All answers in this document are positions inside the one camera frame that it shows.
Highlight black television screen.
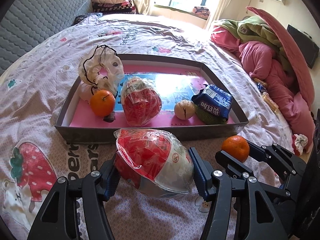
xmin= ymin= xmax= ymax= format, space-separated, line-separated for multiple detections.
xmin=287 ymin=25 xmax=319 ymax=69

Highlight pink round cushion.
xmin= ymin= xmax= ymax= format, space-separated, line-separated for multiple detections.
xmin=246 ymin=7 xmax=315 ymax=110

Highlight grey quilted headboard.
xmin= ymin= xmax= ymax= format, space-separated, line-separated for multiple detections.
xmin=1 ymin=0 xmax=92 ymax=73

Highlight peeled tan citrus fruit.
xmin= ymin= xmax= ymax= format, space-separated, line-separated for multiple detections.
xmin=174 ymin=100 xmax=195 ymax=120

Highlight small blue snack wrapper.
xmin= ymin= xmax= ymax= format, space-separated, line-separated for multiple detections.
xmin=257 ymin=83 xmax=267 ymax=94

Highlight pink floral bed sheet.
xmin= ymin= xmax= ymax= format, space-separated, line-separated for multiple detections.
xmin=0 ymin=13 xmax=301 ymax=240

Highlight pink crumpled duvet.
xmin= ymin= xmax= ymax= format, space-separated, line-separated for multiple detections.
xmin=210 ymin=27 xmax=315 ymax=152

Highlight red white egg toy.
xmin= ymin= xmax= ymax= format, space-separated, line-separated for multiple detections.
xmin=120 ymin=76 xmax=162 ymax=127
xmin=114 ymin=128 xmax=194 ymax=198

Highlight patterned pillow on windowsill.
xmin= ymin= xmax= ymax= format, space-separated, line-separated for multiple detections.
xmin=192 ymin=6 xmax=210 ymax=19

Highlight green blanket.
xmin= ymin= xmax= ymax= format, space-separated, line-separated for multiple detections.
xmin=215 ymin=16 xmax=293 ymax=74

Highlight orange tangerine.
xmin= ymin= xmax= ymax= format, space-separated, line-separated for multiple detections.
xmin=89 ymin=90 xmax=116 ymax=117
xmin=221 ymin=135 xmax=249 ymax=163

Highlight white floral scrunchie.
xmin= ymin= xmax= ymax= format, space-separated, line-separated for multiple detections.
xmin=292 ymin=134 xmax=309 ymax=156

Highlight white sheer scrunchie black trim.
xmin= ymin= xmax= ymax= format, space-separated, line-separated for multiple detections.
xmin=78 ymin=44 xmax=124 ymax=103

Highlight pink blue Chinese book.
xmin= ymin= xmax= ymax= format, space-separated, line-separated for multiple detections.
xmin=69 ymin=64 xmax=235 ymax=128

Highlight blue snack packet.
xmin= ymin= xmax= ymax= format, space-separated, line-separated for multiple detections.
xmin=191 ymin=85 xmax=233 ymax=118

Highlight dark cardboard box lid tray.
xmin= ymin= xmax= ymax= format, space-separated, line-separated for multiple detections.
xmin=55 ymin=50 xmax=248 ymax=144

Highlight wrapped biscuit pack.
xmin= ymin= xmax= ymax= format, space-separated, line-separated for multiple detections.
xmin=262 ymin=92 xmax=279 ymax=112

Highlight folded blankets stack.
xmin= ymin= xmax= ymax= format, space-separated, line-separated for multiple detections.
xmin=92 ymin=0 xmax=137 ymax=15

